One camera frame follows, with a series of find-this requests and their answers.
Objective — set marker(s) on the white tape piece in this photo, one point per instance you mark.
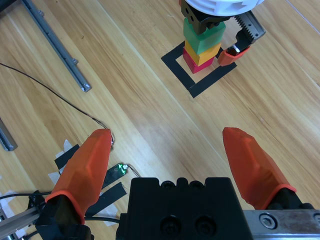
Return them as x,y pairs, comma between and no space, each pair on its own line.
53,178
107,216
67,146

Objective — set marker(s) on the dark grey object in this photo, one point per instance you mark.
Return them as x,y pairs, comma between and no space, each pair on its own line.
10,5

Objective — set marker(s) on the small circuit board green LED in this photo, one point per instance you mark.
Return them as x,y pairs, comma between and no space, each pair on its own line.
115,172

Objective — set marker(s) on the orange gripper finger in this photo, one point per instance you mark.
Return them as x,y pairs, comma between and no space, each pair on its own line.
252,167
85,170

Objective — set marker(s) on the yellow cube block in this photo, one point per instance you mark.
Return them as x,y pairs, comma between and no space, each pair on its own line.
207,56

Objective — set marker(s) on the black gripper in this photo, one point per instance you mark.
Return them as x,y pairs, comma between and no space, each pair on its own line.
205,25

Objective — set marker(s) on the black tape square outline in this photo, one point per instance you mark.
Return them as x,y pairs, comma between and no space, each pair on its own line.
200,90

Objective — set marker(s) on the red cube block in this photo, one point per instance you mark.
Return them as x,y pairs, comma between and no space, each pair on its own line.
203,66

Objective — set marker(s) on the long grey aluminium rail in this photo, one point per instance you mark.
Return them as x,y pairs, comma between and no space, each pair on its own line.
62,55

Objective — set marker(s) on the black tape piece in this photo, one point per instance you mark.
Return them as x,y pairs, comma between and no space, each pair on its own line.
66,157
110,195

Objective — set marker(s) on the short grey aluminium rail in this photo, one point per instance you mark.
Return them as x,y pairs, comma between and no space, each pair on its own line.
7,140

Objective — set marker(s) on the green cube block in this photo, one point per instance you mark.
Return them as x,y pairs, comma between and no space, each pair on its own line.
200,42

